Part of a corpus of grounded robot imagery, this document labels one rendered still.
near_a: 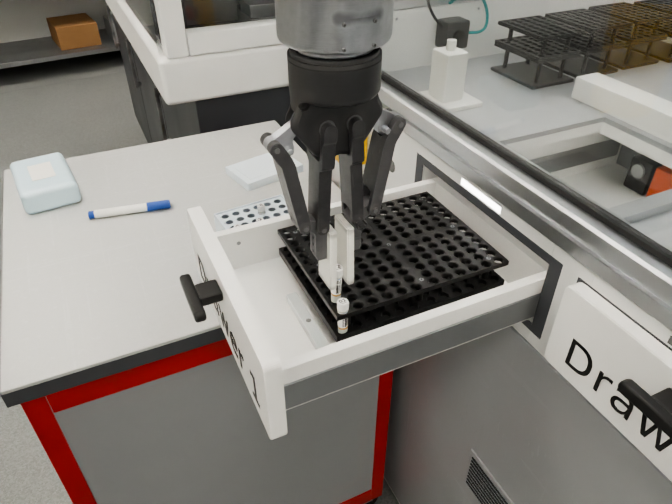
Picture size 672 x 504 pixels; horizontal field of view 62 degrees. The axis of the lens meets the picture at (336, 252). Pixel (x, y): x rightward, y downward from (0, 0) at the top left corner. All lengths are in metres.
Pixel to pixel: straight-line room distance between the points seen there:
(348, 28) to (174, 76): 0.96
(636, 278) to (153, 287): 0.63
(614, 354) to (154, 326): 0.56
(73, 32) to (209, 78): 3.02
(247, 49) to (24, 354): 0.85
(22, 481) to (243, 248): 1.11
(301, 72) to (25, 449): 1.47
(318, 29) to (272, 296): 0.38
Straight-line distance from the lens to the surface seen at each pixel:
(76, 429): 0.88
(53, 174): 1.14
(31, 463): 1.73
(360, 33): 0.42
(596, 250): 0.60
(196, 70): 1.36
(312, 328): 0.64
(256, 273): 0.74
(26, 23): 4.75
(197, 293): 0.61
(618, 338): 0.60
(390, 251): 0.67
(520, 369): 0.77
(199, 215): 0.70
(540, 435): 0.79
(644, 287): 0.59
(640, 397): 0.56
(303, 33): 0.42
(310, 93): 0.44
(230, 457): 1.03
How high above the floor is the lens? 1.30
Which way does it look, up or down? 37 degrees down
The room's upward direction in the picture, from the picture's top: straight up
